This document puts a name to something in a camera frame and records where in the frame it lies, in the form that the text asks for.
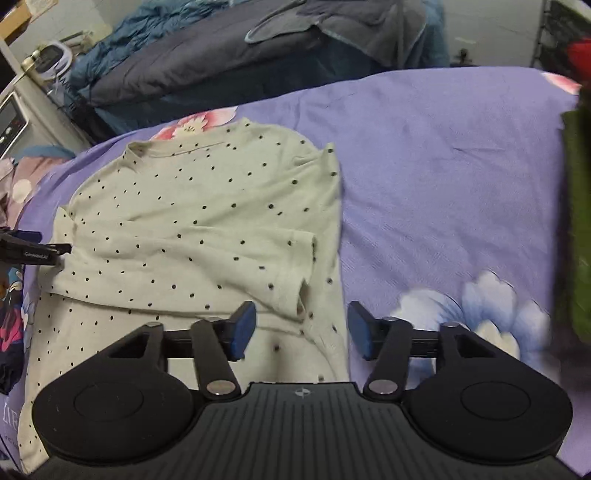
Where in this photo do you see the cream polka dot shirt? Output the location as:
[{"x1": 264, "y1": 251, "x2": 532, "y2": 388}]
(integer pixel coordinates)
[{"x1": 18, "y1": 117, "x2": 352, "y2": 472}]

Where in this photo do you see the dark grey quilt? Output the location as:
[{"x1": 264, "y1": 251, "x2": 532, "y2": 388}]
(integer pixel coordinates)
[{"x1": 85, "y1": 25, "x2": 375, "y2": 109}]

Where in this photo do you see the brown cardboard box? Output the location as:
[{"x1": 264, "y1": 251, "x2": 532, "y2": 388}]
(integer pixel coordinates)
[{"x1": 0, "y1": 0, "x2": 58, "y2": 38}]

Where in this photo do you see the white round appliance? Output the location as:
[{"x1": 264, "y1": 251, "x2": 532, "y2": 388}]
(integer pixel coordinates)
[{"x1": 33, "y1": 41, "x2": 75, "y2": 86}]

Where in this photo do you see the dark printed cloth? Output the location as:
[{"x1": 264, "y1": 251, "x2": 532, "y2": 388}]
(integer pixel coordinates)
[{"x1": 0, "y1": 258, "x2": 29, "y2": 394}]

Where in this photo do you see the white box appliance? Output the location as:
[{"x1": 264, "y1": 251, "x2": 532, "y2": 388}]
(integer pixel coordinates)
[{"x1": 0, "y1": 88, "x2": 32, "y2": 158}]

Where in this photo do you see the green knitted sweater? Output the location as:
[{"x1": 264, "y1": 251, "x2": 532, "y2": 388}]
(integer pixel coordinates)
[{"x1": 556, "y1": 85, "x2": 591, "y2": 342}]

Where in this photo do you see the blue crumpled blanket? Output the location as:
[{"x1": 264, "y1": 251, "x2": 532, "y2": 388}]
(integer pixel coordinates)
[{"x1": 68, "y1": 0, "x2": 451, "y2": 137}]

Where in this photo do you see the purple floral bedsheet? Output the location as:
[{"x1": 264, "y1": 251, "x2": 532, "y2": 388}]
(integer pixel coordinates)
[{"x1": 0, "y1": 66, "x2": 591, "y2": 467}]

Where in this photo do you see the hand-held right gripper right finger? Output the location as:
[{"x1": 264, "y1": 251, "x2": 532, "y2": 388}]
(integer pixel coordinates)
[{"x1": 347, "y1": 301, "x2": 497, "y2": 401}]

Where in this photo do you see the grey garment with piping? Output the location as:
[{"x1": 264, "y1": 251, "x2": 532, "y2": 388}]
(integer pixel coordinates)
[{"x1": 245, "y1": 0, "x2": 428, "y2": 70}]

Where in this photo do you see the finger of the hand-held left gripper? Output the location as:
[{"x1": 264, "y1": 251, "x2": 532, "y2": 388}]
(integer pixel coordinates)
[{"x1": 0, "y1": 227, "x2": 73, "y2": 267}]

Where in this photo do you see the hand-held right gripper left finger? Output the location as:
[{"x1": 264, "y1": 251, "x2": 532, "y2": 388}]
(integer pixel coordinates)
[{"x1": 105, "y1": 301, "x2": 257, "y2": 401}]

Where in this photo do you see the red knitted sweater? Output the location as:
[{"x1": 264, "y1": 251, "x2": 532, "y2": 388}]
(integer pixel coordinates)
[{"x1": 567, "y1": 39, "x2": 591, "y2": 88}]

